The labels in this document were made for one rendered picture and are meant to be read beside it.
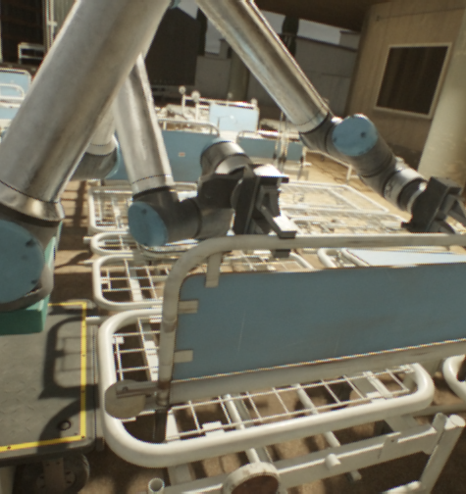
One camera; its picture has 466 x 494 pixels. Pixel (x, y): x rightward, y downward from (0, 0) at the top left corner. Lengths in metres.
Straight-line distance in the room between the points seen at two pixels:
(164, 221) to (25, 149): 0.26
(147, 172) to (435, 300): 0.62
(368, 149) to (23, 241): 0.70
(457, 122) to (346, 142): 4.60
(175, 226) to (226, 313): 0.23
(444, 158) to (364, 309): 4.81
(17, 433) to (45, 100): 0.83
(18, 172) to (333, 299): 0.54
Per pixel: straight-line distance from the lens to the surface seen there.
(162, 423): 0.71
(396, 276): 0.77
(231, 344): 0.66
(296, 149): 4.09
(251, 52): 0.90
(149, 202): 0.76
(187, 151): 2.59
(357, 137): 0.91
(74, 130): 0.64
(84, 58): 0.63
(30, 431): 1.18
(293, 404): 1.75
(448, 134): 5.49
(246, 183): 0.66
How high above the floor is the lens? 1.18
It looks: 23 degrees down
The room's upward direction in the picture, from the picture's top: 8 degrees clockwise
